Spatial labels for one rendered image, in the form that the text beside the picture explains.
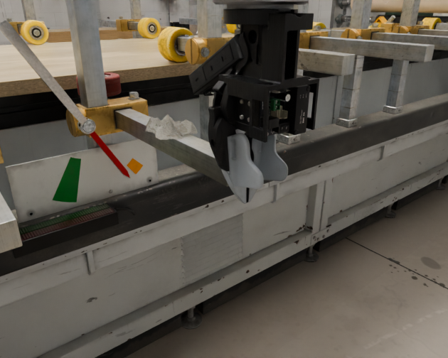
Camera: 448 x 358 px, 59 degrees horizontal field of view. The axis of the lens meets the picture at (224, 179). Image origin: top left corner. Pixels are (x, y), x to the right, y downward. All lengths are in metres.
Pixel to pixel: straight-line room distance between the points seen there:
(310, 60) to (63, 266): 0.59
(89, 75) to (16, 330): 0.71
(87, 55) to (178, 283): 0.85
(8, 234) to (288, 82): 0.29
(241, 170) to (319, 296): 1.23
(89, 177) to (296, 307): 1.03
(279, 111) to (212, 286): 1.06
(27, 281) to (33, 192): 0.19
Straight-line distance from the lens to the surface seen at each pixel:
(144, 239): 0.88
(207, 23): 0.81
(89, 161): 0.73
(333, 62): 0.65
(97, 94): 0.71
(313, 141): 1.07
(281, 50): 0.36
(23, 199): 0.72
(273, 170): 0.44
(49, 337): 1.22
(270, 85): 0.36
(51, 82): 0.64
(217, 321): 1.48
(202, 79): 0.46
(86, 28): 0.70
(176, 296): 1.33
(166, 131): 0.55
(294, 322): 1.50
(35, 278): 0.83
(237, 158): 0.43
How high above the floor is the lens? 1.03
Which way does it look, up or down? 24 degrees down
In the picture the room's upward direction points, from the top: straight up
